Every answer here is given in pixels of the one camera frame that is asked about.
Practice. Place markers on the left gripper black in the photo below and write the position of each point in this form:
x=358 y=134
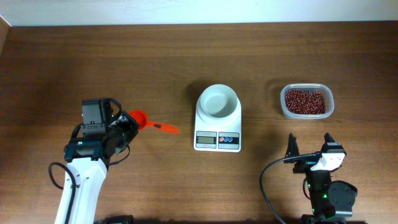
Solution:
x=124 y=118

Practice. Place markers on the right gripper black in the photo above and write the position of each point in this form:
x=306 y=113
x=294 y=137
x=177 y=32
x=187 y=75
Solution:
x=303 y=166

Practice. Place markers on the orange measuring scoop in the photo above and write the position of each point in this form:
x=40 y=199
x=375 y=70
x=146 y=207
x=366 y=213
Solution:
x=143 y=121

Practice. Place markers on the red adzuki beans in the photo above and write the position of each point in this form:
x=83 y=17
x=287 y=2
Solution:
x=305 y=102

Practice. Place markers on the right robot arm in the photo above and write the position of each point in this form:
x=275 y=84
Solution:
x=331 y=201

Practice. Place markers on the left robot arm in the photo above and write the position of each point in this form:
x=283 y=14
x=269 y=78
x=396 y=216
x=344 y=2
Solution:
x=88 y=158

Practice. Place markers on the white digital kitchen scale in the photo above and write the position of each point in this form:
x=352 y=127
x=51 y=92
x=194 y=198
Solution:
x=218 y=135

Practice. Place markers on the clear plastic bean container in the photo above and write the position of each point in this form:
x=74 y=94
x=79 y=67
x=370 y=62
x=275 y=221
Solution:
x=324 y=90

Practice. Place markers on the white round bowl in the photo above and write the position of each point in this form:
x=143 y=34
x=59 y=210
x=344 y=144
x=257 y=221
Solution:
x=218 y=101

